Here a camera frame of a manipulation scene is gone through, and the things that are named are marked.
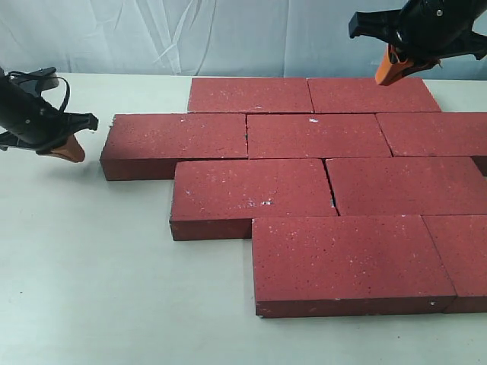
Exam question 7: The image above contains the back left base brick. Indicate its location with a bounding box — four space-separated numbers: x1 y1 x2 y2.
188 78 314 114

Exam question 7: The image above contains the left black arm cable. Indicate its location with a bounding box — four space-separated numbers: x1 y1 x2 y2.
7 70 72 115

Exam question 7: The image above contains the red brick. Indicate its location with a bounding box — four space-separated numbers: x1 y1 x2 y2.
169 159 337 241
247 114 391 159
100 113 248 181
376 112 486 157

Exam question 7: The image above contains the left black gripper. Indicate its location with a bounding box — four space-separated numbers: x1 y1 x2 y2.
1 72 98 163

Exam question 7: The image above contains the front right base brick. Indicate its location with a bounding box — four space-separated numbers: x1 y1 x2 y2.
423 215 486 313

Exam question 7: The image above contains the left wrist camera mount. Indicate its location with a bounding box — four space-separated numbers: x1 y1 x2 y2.
8 67 59 97

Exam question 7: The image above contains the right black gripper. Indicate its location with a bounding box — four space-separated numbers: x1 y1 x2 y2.
349 0 486 86

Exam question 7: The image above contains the hidden centre base brick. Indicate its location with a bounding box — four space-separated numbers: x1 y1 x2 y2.
326 157 486 216

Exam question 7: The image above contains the front left base brick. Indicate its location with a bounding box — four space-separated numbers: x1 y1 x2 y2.
252 215 457 318

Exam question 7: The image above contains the pale blue backdrop cloth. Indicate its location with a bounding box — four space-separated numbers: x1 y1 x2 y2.
0 0 487 81

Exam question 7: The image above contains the back right base brick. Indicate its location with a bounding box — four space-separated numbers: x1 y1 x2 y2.
307 78 441 113

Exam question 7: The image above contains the red brick top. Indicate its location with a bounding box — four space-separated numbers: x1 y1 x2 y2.
100 113 248 181

